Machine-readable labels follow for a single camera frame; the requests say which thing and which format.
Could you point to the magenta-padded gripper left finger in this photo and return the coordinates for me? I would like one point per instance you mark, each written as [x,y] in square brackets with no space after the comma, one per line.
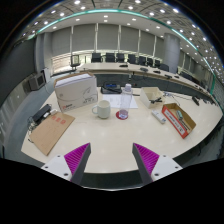
[77,157]

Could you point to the white ceramic mug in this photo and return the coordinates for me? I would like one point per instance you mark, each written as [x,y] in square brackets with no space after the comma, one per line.
[104,110]

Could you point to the grey boxy monitor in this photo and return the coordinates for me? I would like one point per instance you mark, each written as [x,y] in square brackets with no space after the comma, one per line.
[36,81]

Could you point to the black desk console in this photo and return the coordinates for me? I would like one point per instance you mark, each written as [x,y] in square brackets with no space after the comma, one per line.
[111,88]

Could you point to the red-sided cardboard box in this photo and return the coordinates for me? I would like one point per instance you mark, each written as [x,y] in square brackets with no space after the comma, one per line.
[176,125]

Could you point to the round ceiling lights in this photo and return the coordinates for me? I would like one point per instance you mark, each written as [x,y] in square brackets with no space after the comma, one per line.
[62,14]

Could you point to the clear plastic water bottle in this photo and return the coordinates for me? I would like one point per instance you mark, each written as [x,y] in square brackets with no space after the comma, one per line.
[125,101]

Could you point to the white desk organizer box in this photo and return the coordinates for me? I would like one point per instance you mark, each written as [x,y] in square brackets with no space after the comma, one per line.
[146,96]

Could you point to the black power strip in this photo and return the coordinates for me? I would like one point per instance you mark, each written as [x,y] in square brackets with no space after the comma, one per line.
[41,113]

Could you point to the brown paper envelope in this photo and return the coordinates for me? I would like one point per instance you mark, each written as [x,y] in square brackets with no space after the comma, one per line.
[50,133]

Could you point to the black marker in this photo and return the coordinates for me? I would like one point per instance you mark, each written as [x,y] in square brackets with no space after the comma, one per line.
[156,100]

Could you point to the white power adapter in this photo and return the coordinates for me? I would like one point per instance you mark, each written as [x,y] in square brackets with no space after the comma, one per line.
[53,112]

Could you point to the white remote control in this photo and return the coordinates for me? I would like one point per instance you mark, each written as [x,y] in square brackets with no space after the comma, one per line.
[159,116]

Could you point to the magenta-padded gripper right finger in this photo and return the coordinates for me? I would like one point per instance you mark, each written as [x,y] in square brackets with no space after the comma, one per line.
[146,157]

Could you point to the black office chairs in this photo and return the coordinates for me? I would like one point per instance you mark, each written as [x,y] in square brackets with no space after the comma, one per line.
[110,57]

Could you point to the flat round red coaster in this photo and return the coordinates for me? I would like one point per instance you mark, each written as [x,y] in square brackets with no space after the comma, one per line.
[117,116]

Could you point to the white copy paper box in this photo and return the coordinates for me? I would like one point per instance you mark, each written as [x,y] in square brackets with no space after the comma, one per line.
[75,91]

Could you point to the white printed paper sheet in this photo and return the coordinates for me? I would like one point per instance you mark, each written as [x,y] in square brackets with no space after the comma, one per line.
[111,101]

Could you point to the long curved conference desk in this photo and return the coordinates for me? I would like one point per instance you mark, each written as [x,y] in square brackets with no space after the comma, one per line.
[110,67]

